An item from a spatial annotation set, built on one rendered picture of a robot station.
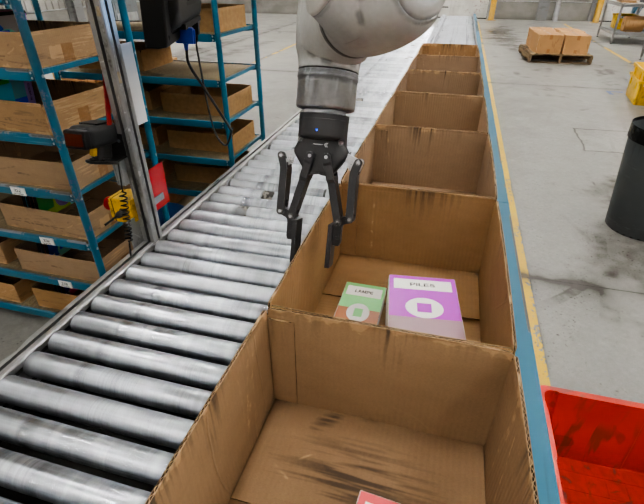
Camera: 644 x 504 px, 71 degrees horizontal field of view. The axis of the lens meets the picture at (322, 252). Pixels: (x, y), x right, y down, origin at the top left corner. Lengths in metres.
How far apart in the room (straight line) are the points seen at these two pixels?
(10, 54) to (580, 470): 2.22
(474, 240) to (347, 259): 0.25
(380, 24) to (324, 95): 0.18
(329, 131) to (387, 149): 0.59
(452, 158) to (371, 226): 0.42
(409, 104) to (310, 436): 1.23
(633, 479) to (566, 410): 0.33
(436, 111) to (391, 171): 0.41
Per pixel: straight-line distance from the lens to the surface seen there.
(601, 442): 1.81
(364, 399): 0.61
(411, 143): 1.24
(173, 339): 1.00
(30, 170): 1.89
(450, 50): 2.77
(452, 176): 1.26
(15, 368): 1.08
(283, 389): 0.64
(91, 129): 1.19
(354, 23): 0.54
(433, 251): 0.91
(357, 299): 0.80
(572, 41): 9.34
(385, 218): 0.89
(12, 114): 1.82
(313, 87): 0.67
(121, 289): 1.19
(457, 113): 1.62
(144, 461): 0.82
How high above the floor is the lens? 1.40
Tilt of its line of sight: 32 degrees down
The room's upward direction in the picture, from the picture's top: straight up
